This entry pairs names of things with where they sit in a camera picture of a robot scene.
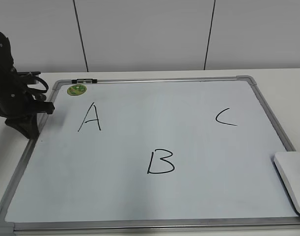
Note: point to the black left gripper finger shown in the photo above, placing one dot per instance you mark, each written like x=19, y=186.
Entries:
x=26, y=125

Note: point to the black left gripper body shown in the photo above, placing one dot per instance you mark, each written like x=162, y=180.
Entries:
x=18, y=99

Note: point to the white whiteboard eraser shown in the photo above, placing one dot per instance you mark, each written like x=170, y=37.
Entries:
x=288, y=166

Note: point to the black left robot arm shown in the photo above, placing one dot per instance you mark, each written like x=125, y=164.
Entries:
x=6, y=59

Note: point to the round green magnet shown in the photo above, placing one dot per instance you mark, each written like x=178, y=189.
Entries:
x=76, y=90

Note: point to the white framed whiteboard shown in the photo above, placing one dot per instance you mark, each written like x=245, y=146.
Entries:
x=152, y=155

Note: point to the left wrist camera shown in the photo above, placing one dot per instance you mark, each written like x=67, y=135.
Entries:
x=29, y=78

